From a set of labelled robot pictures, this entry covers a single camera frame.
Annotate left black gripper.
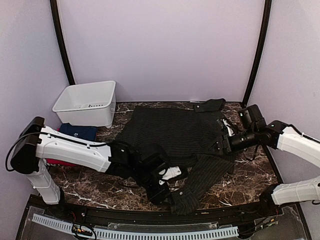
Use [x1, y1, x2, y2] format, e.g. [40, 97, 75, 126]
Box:
[132, 164, 175, 205]

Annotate black clothes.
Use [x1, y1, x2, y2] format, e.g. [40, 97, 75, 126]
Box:
[116, 98, 235, 215]

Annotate navy blue t-shirt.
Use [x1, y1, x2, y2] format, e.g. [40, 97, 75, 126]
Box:
[58, 123, 98, 142]

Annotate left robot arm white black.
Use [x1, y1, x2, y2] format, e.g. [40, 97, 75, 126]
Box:
[5, 116, 182, 218]

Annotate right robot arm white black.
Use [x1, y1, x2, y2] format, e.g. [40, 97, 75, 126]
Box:
[213, 104, 320, 217]

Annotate folded red t-shirt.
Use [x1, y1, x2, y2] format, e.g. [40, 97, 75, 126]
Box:
[45, 158, 76, 167]

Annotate white plastic bin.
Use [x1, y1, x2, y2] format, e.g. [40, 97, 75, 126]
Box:
[52, 80, 116, 128]

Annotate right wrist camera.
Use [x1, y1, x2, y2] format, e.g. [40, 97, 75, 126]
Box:
[217, 117, 238, 137]

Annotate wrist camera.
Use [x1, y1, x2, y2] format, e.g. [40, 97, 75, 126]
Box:
[217, 117, 238, 137]
[158, 166, 188, 185]

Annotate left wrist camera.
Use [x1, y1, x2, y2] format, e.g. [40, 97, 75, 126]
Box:
[158, 166, 188, 185]

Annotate black curved front rail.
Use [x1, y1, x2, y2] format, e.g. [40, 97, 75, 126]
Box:
[27, 194, 306, 239]

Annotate white slotted cable duct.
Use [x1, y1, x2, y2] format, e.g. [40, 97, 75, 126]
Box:
[31, 213, 239, 240]

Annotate right black frame post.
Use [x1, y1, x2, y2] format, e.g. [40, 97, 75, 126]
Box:
[241, 0, 272, 108]

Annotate black frame post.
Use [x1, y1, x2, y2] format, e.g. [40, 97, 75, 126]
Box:
[49, 0, 76, 86]
[241, 0, 272, 108]

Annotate left black frame post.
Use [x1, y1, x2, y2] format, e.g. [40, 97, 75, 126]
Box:
[49, 0, 76, 86]

